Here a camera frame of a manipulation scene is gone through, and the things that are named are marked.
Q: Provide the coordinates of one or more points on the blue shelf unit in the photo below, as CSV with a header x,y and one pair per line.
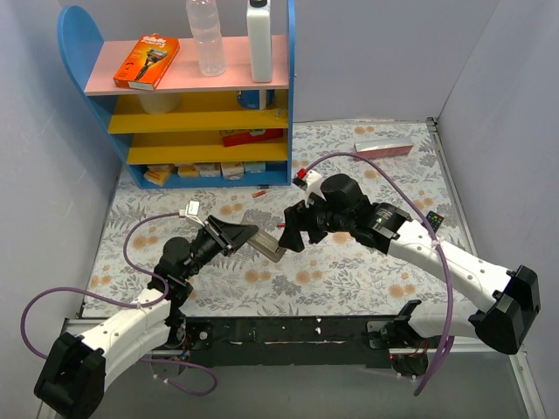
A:
x,y
190,133

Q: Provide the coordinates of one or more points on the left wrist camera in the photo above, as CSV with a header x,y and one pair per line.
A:
x,y
190,213

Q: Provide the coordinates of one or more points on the blue can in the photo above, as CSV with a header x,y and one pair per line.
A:
x,y
255,99

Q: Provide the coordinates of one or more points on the floral table mat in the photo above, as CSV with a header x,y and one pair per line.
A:
x,y
335,277

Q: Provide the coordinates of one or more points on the red box on shelf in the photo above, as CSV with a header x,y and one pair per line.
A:
x,y
233,138

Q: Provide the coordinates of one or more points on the small boxes row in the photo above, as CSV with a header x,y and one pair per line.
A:
x,y
188,175

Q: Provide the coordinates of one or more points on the black remote control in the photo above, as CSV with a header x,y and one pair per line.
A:
x,y
434,219

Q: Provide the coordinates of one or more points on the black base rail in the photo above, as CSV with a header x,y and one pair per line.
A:
x,y
299,341

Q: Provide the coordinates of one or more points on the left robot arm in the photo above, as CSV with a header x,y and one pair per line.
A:
x,y
79,368

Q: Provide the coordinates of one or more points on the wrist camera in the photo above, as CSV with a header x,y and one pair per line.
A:
x,y
310,182
190,213

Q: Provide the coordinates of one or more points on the clear plastic bottle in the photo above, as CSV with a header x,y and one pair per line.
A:
x,y
206,32

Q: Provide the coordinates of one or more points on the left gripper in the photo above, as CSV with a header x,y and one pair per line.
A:
x,y
218,236

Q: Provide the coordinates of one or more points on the silver red long box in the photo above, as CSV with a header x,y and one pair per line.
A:
x,y
383,148

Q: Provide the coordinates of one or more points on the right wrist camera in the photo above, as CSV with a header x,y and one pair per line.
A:
x,y
310,182

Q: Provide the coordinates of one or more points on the white plastic bottle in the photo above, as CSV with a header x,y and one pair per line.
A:
x,y
258,20

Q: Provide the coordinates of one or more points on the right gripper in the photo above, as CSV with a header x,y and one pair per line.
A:
x,y
303,223

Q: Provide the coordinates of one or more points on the white cup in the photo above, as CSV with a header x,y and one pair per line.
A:
x,y
159,103

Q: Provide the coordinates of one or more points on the orange razor box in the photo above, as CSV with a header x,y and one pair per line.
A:
x,y
147,63

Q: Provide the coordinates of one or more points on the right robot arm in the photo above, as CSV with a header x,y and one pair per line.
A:
x,y
501,305

